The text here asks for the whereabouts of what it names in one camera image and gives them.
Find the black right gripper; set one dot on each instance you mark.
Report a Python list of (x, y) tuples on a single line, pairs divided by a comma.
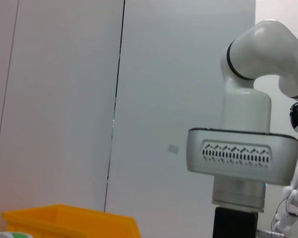
[(236, 225)]

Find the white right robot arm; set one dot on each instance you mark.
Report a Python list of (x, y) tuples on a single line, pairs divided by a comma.
[(245, 111)]

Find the clear green-label water bottle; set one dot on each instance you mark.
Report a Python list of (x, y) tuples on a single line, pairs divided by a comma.
[(10, 235)]

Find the yellow plastic bin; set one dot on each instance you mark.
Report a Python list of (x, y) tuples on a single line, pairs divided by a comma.
[(77, 223)]

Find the small white wall sticker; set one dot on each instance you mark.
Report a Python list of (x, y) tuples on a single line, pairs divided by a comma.
[(173, 148)]

